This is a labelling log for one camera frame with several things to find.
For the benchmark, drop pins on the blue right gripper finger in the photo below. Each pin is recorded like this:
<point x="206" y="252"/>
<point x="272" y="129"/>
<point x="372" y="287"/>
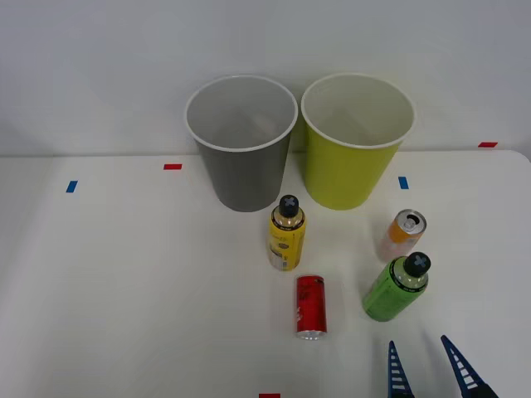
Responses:
<point x="464" y="370"/>
<point x="396" y="375"/>

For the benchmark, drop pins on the green label plastic bottle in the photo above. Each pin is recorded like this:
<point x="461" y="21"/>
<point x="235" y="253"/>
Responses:
<point x="390" y="292"/>

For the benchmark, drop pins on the red drink can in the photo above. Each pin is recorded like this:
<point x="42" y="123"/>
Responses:
<point x="310" y="307"/>

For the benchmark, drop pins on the orange drink can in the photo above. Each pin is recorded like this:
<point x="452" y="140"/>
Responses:
<point x="399" y="238"/>

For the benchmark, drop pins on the yellow label plastic bottle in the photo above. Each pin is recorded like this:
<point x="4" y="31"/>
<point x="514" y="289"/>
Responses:
<point x="286" y="242"/>

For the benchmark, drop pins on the yellow-green plastic waste bin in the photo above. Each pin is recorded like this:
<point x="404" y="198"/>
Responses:
<point x="348" y="170"/>

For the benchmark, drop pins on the grey plastic waste bin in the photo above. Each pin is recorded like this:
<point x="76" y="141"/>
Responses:
<point x="245" y="166"/>

